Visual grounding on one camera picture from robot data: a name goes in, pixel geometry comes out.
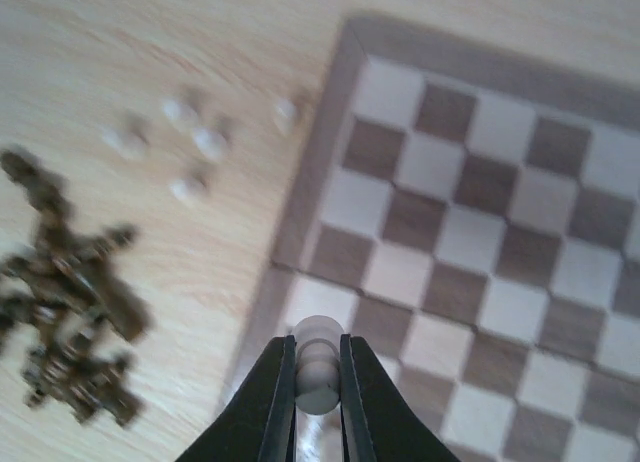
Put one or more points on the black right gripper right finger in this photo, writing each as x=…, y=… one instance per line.
x=377, y=423

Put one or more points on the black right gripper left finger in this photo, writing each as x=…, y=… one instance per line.
x=258, y=424

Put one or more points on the white pawn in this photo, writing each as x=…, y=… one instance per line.
x=317, y=364

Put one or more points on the white chess piece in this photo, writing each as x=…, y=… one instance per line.
x=286, y=114

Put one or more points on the pile of dark chess pieces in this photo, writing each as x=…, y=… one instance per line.
x=71, y=294

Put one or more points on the wooden chessboard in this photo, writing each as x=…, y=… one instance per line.
x=474, y=215

